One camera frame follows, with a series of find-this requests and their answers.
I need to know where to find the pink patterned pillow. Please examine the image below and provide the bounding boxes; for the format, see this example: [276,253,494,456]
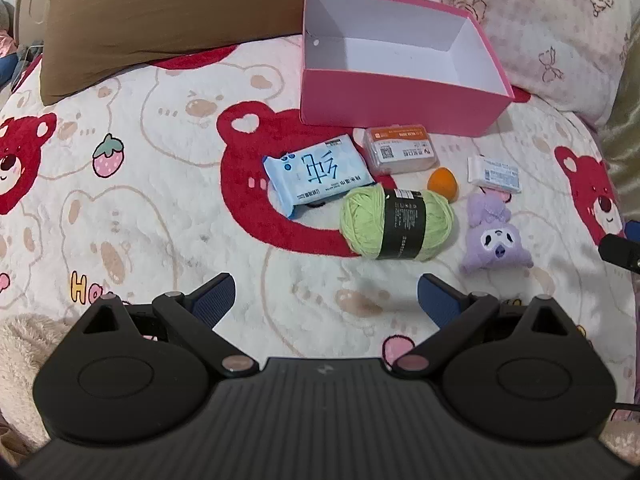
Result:
[350,0,633,128]

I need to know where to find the fluffy beige blanket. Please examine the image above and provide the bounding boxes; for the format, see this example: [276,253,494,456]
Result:
[0,310,88,461]

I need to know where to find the olive green cloth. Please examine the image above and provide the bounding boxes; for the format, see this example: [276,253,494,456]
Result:
[596,35,640,221]

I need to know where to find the pink cardboard box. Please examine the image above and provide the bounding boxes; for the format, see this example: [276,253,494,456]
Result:
[299,0,515,137]

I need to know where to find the beige bed headboard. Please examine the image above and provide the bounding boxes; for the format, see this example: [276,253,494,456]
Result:
[12,0,57,47]

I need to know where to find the purple plush toy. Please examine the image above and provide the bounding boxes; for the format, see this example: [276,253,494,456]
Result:
[460,192,535,276]

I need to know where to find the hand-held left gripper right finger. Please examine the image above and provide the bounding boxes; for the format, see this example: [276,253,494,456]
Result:
[387,272,573,377]

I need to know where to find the clear plastic box orange label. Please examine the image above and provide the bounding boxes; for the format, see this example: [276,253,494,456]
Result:
[363,122,441,177]

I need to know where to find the orange makeup sponge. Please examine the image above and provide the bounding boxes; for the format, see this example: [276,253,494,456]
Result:
[427,167,453,196]

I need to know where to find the brown pillow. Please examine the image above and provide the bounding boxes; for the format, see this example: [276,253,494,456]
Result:
[39,0,353,107]

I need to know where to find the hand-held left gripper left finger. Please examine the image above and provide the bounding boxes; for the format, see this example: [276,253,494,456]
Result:
[80,272,261,378]

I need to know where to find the bear printed blanket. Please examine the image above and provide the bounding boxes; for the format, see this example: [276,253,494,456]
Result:
[0,35,640,411]

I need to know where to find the blue wet wipes pack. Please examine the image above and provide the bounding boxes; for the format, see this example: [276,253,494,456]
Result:
[262,134,378,220]

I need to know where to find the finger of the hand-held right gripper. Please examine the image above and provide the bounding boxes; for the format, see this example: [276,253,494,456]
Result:
[598,233,640,276]

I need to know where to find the grey plush toy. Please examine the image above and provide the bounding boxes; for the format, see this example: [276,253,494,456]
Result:
[0,0,26,86]

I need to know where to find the small white packet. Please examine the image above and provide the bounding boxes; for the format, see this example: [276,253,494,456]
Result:
[467,155,522,195]

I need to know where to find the green yarn ball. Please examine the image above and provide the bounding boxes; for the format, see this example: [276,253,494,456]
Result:
[340,185,455,262]

